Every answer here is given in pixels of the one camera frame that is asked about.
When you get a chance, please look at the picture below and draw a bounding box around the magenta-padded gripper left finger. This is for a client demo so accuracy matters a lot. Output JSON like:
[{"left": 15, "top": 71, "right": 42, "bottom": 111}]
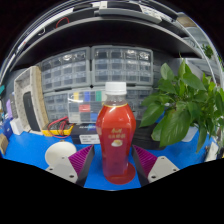
[{"left": 45, "top": 144, "right": 96, "bottom": 188}]

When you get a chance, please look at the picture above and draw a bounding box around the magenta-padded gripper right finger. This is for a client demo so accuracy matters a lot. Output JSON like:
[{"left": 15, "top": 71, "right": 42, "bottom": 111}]
[{"left": 130, "top": 144, "right": 180, "bottom": 187}]

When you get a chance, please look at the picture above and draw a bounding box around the red drink bottle white cap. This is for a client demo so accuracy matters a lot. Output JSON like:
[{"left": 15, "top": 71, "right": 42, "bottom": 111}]
[{"left": 95, "top": 81, "right": 137, "bottom": 185}]

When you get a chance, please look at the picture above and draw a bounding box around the white cup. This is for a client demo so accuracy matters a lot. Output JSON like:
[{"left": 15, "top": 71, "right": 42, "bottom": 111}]
[{"left": 44, "top": 141, "right": 78, "bottom": 168}]

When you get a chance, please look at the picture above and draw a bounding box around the black case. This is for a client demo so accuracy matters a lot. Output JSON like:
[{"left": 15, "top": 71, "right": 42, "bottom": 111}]
[{"left": 133, "top": 119, "right": 166, "bottom": 151}]

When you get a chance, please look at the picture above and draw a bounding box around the black box with white label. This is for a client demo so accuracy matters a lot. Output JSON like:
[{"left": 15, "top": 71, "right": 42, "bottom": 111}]
[{"left": 70, "top": 123, "right": 102, "bottom": 145}]

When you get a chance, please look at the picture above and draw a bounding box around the yellow multimeter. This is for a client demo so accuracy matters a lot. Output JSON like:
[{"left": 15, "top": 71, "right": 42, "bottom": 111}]
[{"left": 41, "top": 116, "right": 75, "bottom": 138}]

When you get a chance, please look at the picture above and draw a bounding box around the small white box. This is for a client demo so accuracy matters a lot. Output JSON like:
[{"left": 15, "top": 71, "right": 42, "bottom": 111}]
[{"left": 205, "top": 141, "right": 220, "bottom": 163}]

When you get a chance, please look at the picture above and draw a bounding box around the colour checker card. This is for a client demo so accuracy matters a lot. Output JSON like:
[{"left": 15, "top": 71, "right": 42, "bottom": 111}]
[{"left": 67, "top": 89, "right": 108, "bottom": 124}]

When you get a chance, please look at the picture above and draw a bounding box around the large potted green plant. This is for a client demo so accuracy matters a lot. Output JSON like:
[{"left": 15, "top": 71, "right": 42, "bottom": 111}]
[{"left": 139, "top": 58, "right": 224, "bottom": 158}]

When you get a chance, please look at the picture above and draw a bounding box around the black speaker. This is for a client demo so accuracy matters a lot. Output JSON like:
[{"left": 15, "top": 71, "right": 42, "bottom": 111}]
[{"left": 22, "top": 91, "right": 42, "bottom": 132}]

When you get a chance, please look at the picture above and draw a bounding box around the blue tissue pack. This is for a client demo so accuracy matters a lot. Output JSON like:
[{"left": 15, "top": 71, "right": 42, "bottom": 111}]
[{"left": 1, "top": 119, "right": 14, "bottom": 139}]

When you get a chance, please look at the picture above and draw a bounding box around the small green plant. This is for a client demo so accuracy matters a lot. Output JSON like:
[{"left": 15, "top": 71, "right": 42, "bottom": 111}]
[{"left": 200, "top": 43, "right": 216, "bottom": 60}]

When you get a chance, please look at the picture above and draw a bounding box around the dark grey shelf unit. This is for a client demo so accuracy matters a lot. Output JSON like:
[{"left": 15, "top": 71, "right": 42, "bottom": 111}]
[{"left": 0, "top": 0, "right": 208, "bottom": 73}]

